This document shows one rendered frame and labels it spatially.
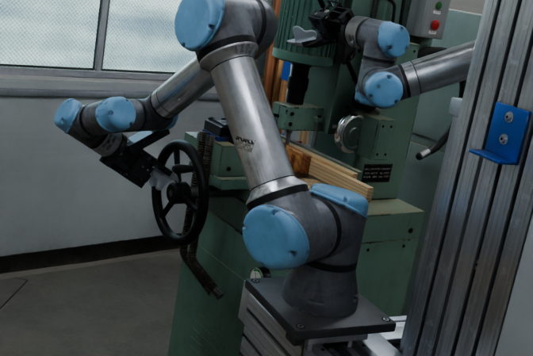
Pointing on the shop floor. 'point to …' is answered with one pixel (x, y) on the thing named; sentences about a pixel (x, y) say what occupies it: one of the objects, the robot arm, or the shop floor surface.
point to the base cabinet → (205, 344)
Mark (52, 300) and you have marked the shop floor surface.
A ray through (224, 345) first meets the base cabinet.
